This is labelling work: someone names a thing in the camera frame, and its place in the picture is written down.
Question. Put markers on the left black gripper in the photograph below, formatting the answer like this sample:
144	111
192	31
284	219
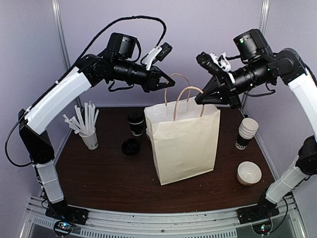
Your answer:
151	83

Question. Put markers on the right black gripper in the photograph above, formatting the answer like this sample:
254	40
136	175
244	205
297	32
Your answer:
221	95

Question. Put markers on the black plastic cup lid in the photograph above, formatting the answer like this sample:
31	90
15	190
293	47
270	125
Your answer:
135	117

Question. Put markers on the black white paper coffee cup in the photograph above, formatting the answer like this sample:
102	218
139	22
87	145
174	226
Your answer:
137	129

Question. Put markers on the kraft paper takeout bag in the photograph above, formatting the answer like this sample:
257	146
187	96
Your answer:
184	138

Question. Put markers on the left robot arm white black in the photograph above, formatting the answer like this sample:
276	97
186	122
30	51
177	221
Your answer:
113	63

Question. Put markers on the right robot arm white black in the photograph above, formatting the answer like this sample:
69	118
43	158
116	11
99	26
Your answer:
263	66

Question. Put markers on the stack of paper cups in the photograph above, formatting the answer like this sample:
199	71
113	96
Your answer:
246	132

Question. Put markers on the stack of black lids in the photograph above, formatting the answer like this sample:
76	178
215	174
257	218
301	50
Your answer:
130	147

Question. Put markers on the white ceramic bowl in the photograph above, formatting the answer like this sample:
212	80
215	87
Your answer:
248	173

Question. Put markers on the wrapped white straws bundle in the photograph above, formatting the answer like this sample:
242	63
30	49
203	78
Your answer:
84	123

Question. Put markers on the paper cup holding straws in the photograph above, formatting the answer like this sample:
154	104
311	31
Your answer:
90	141

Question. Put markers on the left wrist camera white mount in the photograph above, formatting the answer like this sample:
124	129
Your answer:
158	53

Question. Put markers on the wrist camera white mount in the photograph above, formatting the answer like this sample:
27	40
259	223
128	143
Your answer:
158	53
214	64

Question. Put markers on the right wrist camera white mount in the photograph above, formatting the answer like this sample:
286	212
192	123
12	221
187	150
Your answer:
214	64

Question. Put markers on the right aluminium frame post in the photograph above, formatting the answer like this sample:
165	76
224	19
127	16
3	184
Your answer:
262	26

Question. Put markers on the aluminium frame post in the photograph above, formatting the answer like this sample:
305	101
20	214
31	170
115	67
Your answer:
262	26
60	31

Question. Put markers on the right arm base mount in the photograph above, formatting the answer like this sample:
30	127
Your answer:
260	217

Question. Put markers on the left aluminium frame post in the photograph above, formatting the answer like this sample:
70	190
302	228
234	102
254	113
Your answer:
60	31

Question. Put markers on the aluminium front rail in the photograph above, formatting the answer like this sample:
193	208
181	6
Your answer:
222	223

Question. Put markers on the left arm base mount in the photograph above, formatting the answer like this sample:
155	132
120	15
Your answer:
67	217

